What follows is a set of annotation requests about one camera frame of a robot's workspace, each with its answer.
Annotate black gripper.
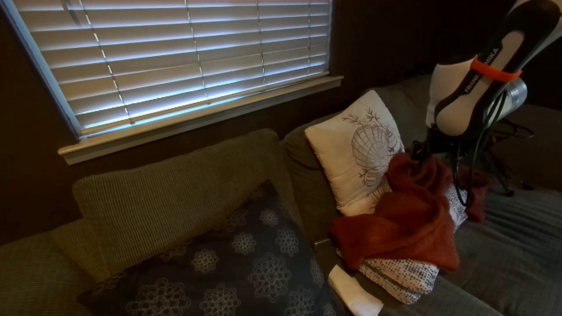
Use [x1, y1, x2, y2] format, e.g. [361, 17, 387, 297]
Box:
[410, 129, 475, 169]

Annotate red-orange towel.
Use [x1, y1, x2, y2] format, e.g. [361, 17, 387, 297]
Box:
[327, 154, 491, 275]

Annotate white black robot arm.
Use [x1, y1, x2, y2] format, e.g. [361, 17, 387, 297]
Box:
[412, 0, 561, 161]

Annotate black tripod stand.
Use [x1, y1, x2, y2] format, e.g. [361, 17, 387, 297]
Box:
[484, 120, 535, 197]

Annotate white shell embroidered pillow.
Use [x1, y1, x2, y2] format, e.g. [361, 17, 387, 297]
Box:
[305, 90, 405, 217]

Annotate olive green sofa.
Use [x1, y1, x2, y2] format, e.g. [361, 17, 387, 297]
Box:
[0, 76, 562, 316]

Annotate white black-dotted pillow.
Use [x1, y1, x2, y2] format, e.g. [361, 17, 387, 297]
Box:
[361, 187, 468, 306]

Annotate white folded cloth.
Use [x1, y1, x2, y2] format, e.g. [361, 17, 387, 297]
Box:
[329, 266, 384, 316]

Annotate dark floral patterned pillow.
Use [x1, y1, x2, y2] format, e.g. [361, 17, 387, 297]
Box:
[80, 183, 342, 316]

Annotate beige window sill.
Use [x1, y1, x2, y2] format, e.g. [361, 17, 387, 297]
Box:
[59, 76, 343, 166]

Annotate white window blinds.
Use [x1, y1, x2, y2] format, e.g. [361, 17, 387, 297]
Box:
[3, 0, 333, 139]

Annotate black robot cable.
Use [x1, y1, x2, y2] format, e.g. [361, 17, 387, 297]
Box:
[454, 87, 512, 210]

